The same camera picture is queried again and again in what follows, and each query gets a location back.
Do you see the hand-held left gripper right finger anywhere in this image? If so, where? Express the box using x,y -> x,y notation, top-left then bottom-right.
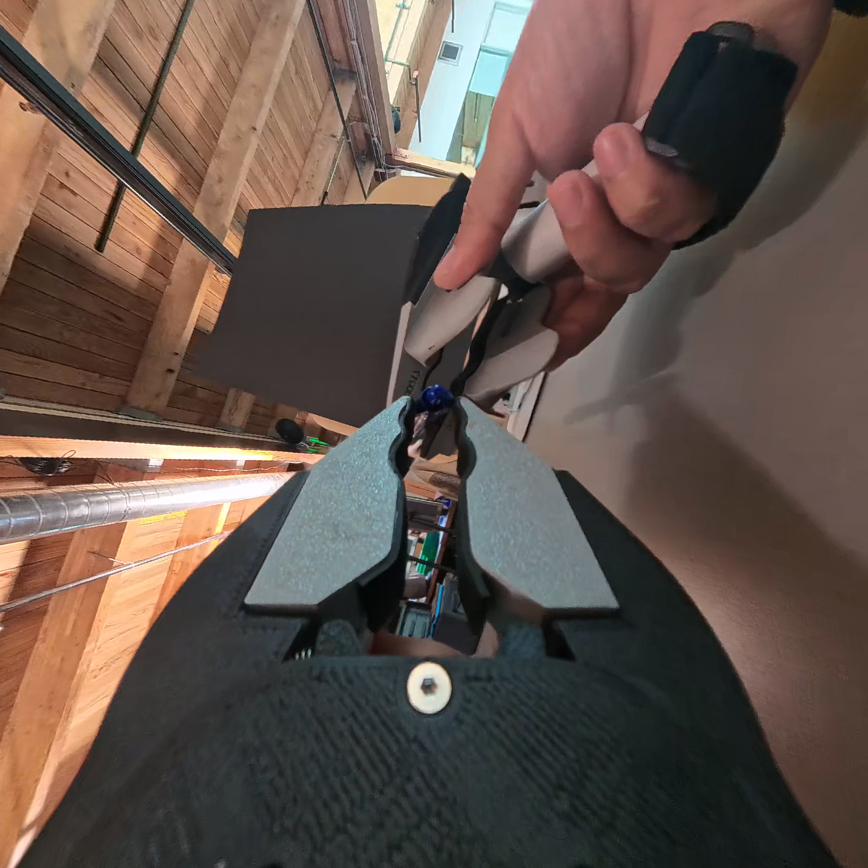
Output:
454,396 -> 621,623

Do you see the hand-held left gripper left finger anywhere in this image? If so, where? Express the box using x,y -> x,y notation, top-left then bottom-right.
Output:
243,395 -> 416,611

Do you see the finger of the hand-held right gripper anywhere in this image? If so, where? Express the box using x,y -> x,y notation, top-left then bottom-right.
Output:
461,298 -> 560,408
405,274 -> 504,368

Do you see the blue pen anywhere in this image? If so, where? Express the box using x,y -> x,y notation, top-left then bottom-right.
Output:
410,384 -> 453,459

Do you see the person's right hand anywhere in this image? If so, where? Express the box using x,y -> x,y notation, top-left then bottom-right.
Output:
433,0 -> 836,372

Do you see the black board on white stand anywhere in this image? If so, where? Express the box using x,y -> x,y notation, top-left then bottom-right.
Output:
193,175 -> 469,429

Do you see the silver air duct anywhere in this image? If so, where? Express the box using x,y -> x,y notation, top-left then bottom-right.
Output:
0,471 -> 299,545

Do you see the black ceiling rail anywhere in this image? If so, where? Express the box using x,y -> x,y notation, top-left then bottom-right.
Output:
0,27 -> 238,274

